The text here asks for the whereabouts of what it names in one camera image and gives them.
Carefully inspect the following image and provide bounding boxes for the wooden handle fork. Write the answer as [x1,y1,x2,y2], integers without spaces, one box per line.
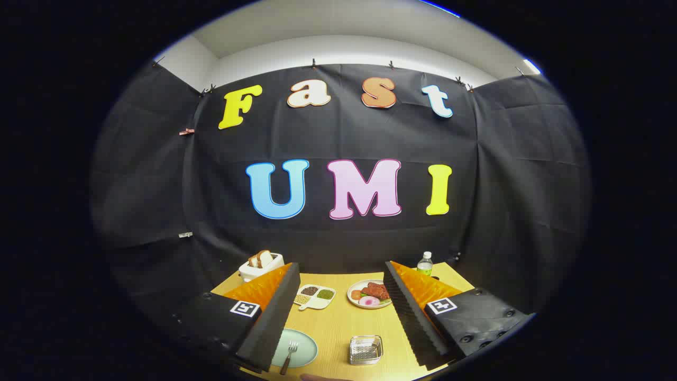
[279,341,299,376]

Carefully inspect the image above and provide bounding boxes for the teal round plate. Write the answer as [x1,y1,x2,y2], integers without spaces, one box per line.
[271,328,319,369]

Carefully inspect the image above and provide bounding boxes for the white oval plate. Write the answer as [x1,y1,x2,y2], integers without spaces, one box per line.
[347,279,393,309]

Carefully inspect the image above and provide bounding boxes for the white toaster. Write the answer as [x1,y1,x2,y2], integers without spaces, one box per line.
[239,253,285,283]

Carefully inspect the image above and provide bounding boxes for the brown grilled meat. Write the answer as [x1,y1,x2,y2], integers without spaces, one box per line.
[361,282,390,301]

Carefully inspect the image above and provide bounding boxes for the metal wire basket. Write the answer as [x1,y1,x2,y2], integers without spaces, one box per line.
[349,335,383,366]

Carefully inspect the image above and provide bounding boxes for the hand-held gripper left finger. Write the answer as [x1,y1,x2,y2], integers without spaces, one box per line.
[172,262,302,374]

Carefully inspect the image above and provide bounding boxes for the white divided dish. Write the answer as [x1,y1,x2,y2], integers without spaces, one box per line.
[294,284,336,311]

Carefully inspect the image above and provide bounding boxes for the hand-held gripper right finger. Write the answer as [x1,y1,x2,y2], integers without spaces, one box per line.
[383,260,535,371]

